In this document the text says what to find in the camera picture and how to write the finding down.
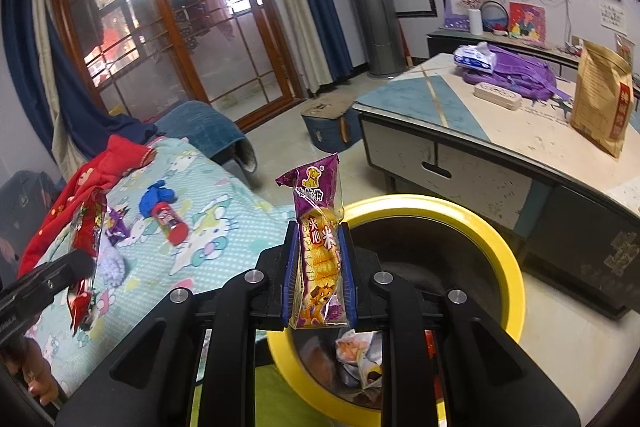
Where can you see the wide beige curtain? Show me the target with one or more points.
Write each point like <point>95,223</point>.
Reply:
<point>47,57</point>

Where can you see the wide blue curtain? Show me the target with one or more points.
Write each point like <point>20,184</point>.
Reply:
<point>30,57</point>

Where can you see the marble top coffee table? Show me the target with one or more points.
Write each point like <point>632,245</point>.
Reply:
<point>450,107</point>

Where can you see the colourful painted picture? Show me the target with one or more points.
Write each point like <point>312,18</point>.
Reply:
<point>525,19</point>

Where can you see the white wall note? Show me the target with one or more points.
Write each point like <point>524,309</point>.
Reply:
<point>612,14</point>

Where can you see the beige flat package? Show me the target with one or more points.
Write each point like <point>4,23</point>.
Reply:
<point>625,47</point>

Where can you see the white vase with pink flowers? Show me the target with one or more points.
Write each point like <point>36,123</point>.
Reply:
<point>475,22</point>

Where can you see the round framed ornament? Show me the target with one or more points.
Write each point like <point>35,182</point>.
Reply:
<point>492,17</point>

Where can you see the brown paper bag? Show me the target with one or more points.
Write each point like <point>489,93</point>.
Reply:
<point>600,102</point>

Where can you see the small purple wrapper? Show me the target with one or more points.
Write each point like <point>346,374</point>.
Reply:
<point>117,227</point>

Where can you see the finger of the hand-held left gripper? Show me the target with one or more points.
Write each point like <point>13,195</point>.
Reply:
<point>50,274</point>

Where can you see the person's left hand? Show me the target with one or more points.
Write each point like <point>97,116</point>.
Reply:
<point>35,372</point>

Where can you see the purple backpack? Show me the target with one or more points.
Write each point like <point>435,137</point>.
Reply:
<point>520,72</point>

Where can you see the wooden glass sliding door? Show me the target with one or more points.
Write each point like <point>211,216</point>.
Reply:
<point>172,17</point>

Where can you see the purple card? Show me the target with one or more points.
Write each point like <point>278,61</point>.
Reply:
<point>456,19</point>

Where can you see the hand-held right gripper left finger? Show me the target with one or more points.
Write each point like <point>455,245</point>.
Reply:
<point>291,274</point>

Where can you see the green cushion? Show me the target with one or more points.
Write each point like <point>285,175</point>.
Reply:
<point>270,392</point>

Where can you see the yellow rimmed bin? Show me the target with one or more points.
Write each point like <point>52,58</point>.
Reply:
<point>450,207</point>

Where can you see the dark grey bag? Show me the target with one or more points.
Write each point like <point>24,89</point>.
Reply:
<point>25,197</point>

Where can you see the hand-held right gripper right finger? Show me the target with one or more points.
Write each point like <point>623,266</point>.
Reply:
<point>350,279</point>

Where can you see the blue quilted cover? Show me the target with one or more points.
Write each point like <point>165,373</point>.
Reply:
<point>205,127</point>

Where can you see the blue toy figure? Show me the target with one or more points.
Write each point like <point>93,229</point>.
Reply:
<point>155,199</point>

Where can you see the white foam net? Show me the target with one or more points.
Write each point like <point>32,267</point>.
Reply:
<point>112,268</point>

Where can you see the foil wrapper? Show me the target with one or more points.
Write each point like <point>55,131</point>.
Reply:
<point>360,352</point>

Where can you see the dark television cabinet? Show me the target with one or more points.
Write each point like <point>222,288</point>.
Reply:
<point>450,44</point>

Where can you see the red candy tube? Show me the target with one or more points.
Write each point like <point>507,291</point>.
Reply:
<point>170,223</point>

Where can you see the beige power strip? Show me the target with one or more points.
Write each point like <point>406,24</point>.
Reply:
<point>497,96</point>

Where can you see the purple yellow snack packet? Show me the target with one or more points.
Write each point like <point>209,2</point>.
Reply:
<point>315,252</point>

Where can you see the red blanket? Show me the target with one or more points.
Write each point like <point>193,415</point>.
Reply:
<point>100,167</point>

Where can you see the white blue tissue pack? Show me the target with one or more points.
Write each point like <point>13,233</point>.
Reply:
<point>472,57</point>

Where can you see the red snack packet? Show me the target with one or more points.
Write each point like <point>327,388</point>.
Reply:
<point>87,227</point>

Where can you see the blue storage stool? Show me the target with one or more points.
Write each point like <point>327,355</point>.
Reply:
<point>330,122</point>

